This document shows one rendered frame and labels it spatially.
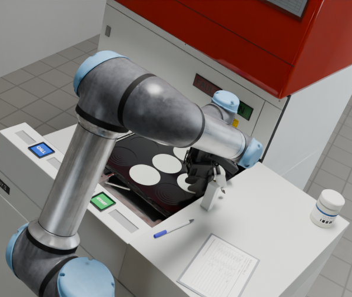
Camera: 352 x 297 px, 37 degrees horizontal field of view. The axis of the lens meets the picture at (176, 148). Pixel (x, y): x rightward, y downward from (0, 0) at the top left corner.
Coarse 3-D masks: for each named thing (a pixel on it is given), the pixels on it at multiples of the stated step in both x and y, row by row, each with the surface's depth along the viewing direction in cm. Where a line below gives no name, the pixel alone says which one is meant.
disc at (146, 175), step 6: (132, 168) 166; (138, 168) 167; (144, 168) 168; (150, 168) 168; (132, 174) 163; (138, 174) 164; (144, 174) 165; (150, 174) 166; (156, 174) 166; (138, 180) 162; (144, 180) 163; (150, 180) 163; (156, 180) 164
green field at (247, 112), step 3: (240, 102) 172; (240, 105) 173; (243, 105) 172; (240, 108) 173; (243, 108) 172; (246, 108) 172; (249, 108) 171; (237, 111) 174; (240, 111) 173; (243, 111) 173; (246, 111) 172; (249, 111) 171; (240, 114) 174; (243, 114) 173; (246, 114) 172; (249, 114) 172; (246, 117) 173
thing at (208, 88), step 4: (196, 76) 181; (196, 80) 181; (200, 80) 180; (204, 80) 179; (196, 84) 182; (200, 84) 181; (204, 84) 180; (208, 84) 178; (200, 88) 181; (204, 88) 180; (208, 88) 179; (212, 88) 178; (216, 88) 177; (208, 92) 179; (212, 92) 178; (212, 96) 179
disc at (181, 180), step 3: (183, 174) 170; (186, 174) 170; (180, 177) 168; (183, 177) 169; (177, 180) 167; (180, 180) 167; (183, 180) 167; (180, 183) 166; (183, 183) 166; (186, 183) 166; (180, 186) 164; (183, 186) 165; (186, 186) 165; (183, 189) 164; (186, 189) 164; (192, 192) 164
